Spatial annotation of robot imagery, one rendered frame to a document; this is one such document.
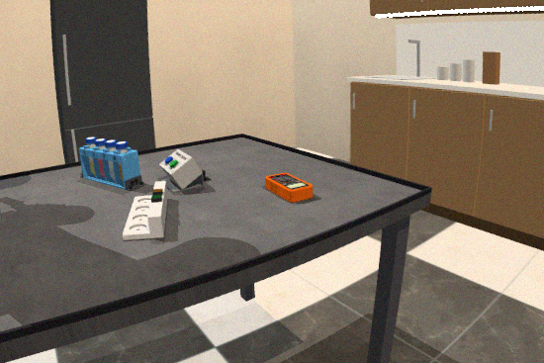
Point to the black table edge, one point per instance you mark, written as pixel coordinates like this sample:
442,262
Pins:
195,281

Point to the white button panel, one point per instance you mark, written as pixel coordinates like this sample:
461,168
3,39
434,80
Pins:
183,171

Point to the white rectangular tray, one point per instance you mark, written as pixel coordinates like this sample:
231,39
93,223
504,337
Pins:
148,224

